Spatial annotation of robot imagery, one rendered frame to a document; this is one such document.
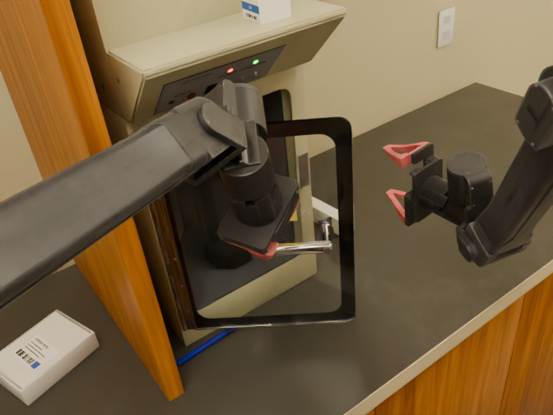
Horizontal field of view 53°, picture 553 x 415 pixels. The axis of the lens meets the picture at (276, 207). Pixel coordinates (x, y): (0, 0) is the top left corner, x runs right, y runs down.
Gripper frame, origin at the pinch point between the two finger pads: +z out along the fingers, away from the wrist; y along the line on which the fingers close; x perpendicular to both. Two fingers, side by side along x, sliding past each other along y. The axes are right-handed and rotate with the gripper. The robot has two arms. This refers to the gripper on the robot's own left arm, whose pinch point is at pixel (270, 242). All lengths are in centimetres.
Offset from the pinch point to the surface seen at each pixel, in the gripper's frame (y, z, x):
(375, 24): -94, 45, -18
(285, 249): -3.7, 9.1, -0.7
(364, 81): -84, 58, -18
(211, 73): -14.5, -13.3, -13.2
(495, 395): -16, 83, 41
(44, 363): 25, 28, -38
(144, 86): -6.1, -18.3, -16.6
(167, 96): -9.5, -12.8, -17.4
